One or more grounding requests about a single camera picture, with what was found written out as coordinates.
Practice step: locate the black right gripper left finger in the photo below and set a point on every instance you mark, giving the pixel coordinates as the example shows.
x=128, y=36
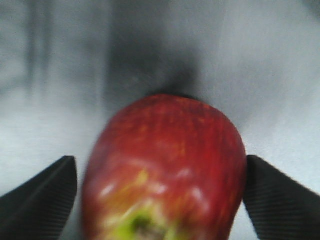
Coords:
x=39, y=208

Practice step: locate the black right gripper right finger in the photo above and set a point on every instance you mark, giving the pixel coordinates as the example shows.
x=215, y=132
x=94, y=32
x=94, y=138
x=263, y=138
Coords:
x=279, y=207

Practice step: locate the dark red apple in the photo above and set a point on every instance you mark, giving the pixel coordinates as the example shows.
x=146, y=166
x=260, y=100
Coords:
x=165, y=168

